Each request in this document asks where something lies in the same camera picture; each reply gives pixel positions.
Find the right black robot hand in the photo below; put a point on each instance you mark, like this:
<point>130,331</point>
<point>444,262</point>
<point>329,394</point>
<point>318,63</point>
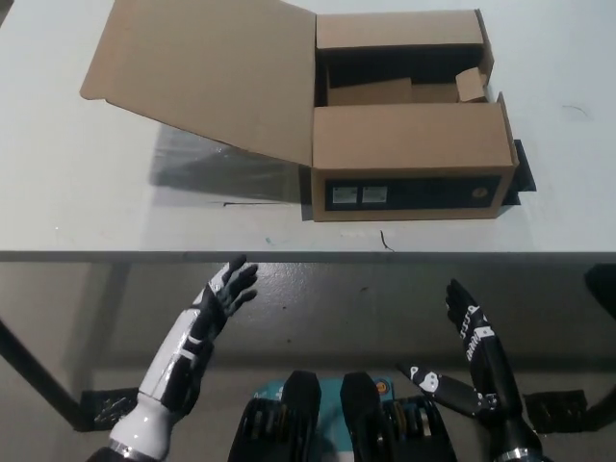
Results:
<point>486,356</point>

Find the clear plastic sheet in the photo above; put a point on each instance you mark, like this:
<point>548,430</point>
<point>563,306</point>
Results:
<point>226,168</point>

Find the brown cardboard box with lid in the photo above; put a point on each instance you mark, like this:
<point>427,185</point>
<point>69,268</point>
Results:
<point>409,139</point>

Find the small folded cardboard piece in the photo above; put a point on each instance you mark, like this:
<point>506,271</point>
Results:
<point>470,86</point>

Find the black table leg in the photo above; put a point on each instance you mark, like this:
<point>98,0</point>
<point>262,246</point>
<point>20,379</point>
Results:
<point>43,375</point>

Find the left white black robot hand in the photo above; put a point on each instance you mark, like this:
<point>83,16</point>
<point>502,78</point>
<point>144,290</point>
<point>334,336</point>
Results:
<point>192,337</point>

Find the black rounded object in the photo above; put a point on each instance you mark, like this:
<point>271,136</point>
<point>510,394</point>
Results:
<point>601,286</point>

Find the black floor tape patch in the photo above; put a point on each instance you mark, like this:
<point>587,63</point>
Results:
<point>110,406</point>
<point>553,409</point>

